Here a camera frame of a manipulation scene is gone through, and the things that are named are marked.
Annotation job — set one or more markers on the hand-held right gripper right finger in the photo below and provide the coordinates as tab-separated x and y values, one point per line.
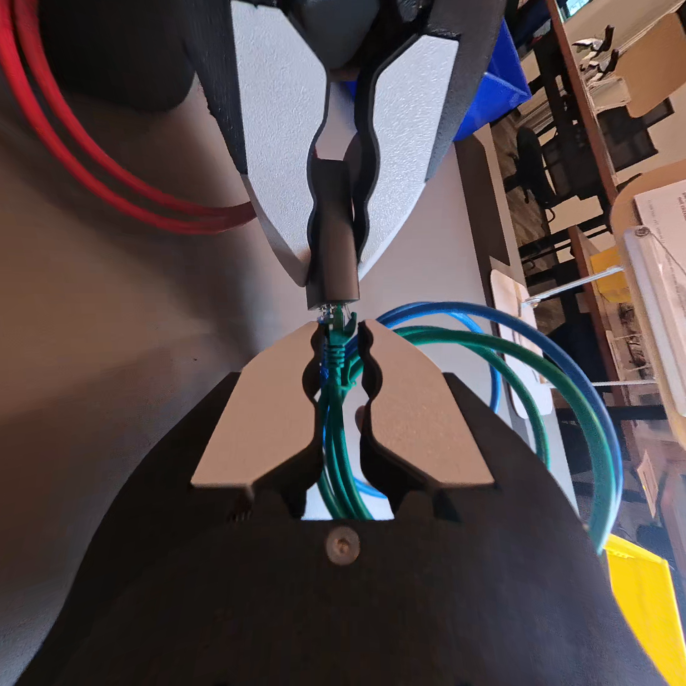
418	423

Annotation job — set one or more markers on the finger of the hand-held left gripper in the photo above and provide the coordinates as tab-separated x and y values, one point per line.
407	134
278	134

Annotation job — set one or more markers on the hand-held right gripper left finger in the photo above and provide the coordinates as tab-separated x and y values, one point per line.
268	412

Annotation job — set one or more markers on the black ethernet adapter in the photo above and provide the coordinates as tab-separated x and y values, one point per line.
335	241

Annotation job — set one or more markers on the yellow plastic bin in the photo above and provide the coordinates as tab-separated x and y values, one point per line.
643	600

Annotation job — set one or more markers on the blue plastic bin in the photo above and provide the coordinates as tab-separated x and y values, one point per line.
493	91

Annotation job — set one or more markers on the brown wooden desk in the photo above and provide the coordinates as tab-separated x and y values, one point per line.
579	91

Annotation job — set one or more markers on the black office chair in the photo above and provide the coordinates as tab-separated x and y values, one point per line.
530	161

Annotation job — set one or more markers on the white printed paper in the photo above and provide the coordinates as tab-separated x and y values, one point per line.
664	214

